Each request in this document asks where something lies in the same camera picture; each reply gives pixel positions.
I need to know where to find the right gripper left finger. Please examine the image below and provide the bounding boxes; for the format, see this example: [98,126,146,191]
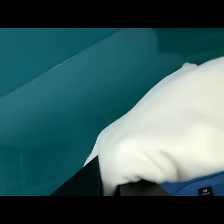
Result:
[50,154,104,197]

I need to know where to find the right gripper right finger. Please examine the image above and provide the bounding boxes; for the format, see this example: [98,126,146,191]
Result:
[115,178,170,197]

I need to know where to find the white garment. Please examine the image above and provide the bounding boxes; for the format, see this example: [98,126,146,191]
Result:
[83,56,224,197]

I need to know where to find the blue garment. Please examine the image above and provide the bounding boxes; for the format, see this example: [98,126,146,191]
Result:
[159,171,224,197]

